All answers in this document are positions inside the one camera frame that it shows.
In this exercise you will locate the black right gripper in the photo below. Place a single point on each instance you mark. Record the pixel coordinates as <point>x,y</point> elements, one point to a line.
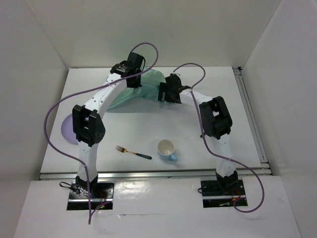
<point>164,88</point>

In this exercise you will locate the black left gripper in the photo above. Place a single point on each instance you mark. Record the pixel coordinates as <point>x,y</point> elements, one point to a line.
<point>135,84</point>

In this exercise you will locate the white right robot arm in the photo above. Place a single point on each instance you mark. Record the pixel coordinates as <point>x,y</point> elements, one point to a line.
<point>216,123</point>

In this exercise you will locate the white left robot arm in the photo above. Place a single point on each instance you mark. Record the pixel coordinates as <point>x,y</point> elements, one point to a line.
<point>87,119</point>

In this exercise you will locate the light blue mug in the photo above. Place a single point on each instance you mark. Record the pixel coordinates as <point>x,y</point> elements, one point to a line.
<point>166,151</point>

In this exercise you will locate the purple plate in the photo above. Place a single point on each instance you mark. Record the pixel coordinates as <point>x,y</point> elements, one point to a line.
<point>67,130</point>

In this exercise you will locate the gold fork green handle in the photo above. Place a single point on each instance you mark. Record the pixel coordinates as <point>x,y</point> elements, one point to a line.
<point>124,150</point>

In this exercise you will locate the aluminium right rail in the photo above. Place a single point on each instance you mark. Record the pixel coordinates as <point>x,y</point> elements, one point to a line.
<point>237,71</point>

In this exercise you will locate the aluminium rail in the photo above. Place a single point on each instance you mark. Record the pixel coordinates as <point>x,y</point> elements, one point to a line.
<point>237,71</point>
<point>135,175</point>

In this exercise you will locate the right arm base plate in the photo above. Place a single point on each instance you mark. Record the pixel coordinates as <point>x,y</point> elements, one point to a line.
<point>214,197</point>

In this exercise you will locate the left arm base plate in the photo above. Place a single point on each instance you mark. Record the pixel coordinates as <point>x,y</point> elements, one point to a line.
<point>102,198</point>

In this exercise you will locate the aluminium front rail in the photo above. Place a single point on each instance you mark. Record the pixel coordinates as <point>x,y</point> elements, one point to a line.
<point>135,175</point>

